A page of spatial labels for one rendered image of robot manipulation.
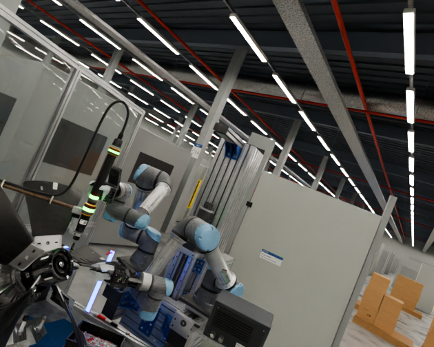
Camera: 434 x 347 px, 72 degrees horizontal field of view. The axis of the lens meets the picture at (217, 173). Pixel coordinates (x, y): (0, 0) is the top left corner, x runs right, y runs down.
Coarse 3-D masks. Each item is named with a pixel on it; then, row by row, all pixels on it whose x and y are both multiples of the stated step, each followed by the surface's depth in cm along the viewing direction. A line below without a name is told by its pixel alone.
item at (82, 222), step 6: (120, 132) 119; (120, 138) 118; (114, 144) 117; (120, 144) 118; (84, 216) 116; (90, 216) 118; (78, 222) 117; (84, 222) 116; (78, 228) 116; (84, 228) 117
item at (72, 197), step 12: (36, 180) 120; (48, 192) 121; (60, 192) 124; (72, 192) 128; (36, 204) 116; (48, 204) 118; (72, 204) 124; (36, 216) 114; (48, 216) 116; (60, 216) 118; (36, 228) 113; (48, 228) 114; (60, 228) 116
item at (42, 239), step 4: (36, 236) 112; (40, 236) 112; (44, 236) 113; (48, 236) 113; (52, 236) 114; (56, 236) 114; (60, 236) 115; (36, 240) 111; (40, 240) 112; (44, 240) 112; (48, 240) 113; (52, 240) 113; (56, 240) 114; (60, 240) 114; (36, 244) 110; (40, 244) 111; (44, 244) 111; (48, 244) 112; (52, 244) 112; (56, 244) 113; (60, 244) 113; (44, 248) 111; (48, 248) 111; (52, 248) 112
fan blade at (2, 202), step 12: (0, 192) 92; (0, 204) 92; (0, 216) 92; (12, 216) 95; (0, 228) 92; (12, 228) 95; (24, 228) 98; (0, 240) 93; (12, 240) 96; (24, 240) 98; (0, 252) 94; (12, 252) 97
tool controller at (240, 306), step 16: (224, 304) 131; (240, 304) 135; (208, 320) 134; (224, 320) 132; (240, 320) 129; (256, 320) 128; (272, 320) 132; (208, 336) 135; (224, 336) 132; (240, 336) 130; (256, 336) 128
